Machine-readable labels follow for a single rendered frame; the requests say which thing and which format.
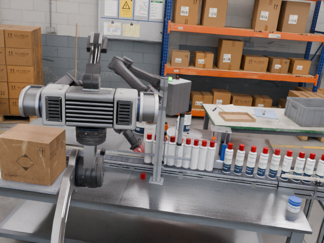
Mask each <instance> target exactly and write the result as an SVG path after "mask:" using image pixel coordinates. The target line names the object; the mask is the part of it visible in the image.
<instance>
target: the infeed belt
mask: <svg viewBox="0 0 324 243"><path fill-rule="evenodd" d="M71 151H72V150H70V149H66V155H70V153H71ZM80 152H81V155H83V151H80ZM97 156H98V157H102V155H100V153H97ZM104 160H109V161H117V162H127V163H135V164H142V165H150V166H154V165H153V164H151V163H144V159H140V158H132V157H124V156H117V155H109V154H105V155H104ZM164 167H165V168H173V169H180V170H188V171H195V172H203V173H211V174H218V175H226V176H236V177H244V178H251V179H259V180H267V181H274V182H278V179H277V177H276V179H275V180H272V179H269V178H268V175H266V174H265V177H264V178H259V177H257V173H253V176H251V177H249V176H246V175H245V172H243V171H242V174H241V175H235V174H234V173H233V172H234V170H230V173H229V174H225V173H223V172H222V169H217V168H213V170H212V171H211V172H208V171H206V170H204V171H200V170H198V169H196V170H191V169H190V168H188V169H185V168H182V167H175V166H168V165H164Z"/></svg>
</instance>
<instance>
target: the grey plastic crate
mask: <svg viewBox="0 0 324 243"><path fill-rule="evenodd" d="M284 116H286V117H287V118H289V119H290V120H292V121H293V122H295V123H296V124H297V125H299V126H300V127H322V128H324V98H305V97H287V102H286V106H285V111H284Z"/></svg>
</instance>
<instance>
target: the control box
mask: <svg viewBox="0 0 324 243"><path fill-rule="evenodd" d="M190 90H191V81H188V80H185V79H181V78H180V80H176V79H173V80H172V81H169V82H168V88H167V101H166V110H165V111H166V113H165V114H167V115H170V116H172V115H176V114H179V113H182V112H186V111H188V110H189V99H190Z"/></svg>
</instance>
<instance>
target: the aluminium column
mask: <svg viewBox="0 0 324 243"><path fill-rule="evenodd" d="M168 82H169V77H161V82H160V86H166V87H168ZM160 93H161V94H162V95H163V98H162V100H161V101H160V102H161V103H159V106H163V107H166V101H167V91H161V90H160ZM165 113H166V111H164V110H159V111H158V115H159V116H158V121H157V131H156V143H155V155H154V167H153V180H152V181H153V182H160V178H161V167H162V151H163V140H164V129H165V118H166V114H165Z"/></svg>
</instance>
